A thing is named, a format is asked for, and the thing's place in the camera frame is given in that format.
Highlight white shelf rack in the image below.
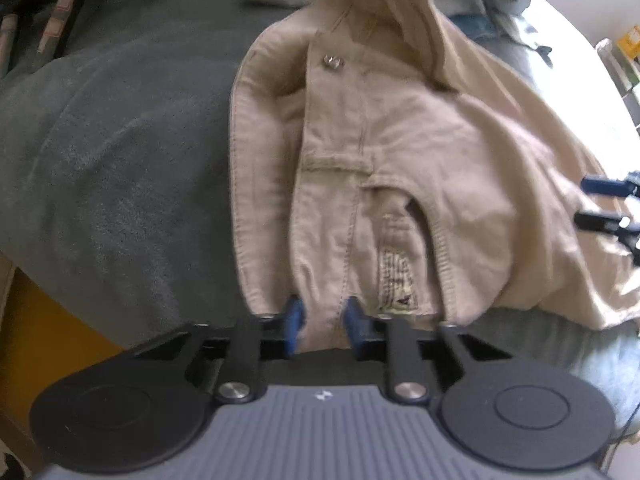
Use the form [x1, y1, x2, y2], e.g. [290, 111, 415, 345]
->
[595, 37, 640, 131]

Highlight yellow box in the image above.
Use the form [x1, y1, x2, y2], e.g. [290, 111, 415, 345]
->
[617, 27, 640, 57]

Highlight grey fleece blanket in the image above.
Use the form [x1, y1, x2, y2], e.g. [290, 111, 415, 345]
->
[0, 0, 640, 441]

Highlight black tripod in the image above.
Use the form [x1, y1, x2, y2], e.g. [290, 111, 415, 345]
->
[0, 0, 177, 79]

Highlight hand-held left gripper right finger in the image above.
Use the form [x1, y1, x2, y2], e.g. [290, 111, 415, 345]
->
[344, 296, 512, 405]

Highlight beige pants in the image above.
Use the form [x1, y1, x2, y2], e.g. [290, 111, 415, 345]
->
[231, 0, 640, 356]

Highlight pale grey-blue cloth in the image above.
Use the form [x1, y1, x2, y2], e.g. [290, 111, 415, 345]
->
[450, 0, 554, 69]

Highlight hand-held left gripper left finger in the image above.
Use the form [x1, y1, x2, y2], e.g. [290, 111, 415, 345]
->
[132, 296, 306, 406]

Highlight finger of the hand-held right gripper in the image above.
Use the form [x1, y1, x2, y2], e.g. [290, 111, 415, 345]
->
[574, 211, 640, 267]
[582, 172, 640, 200]

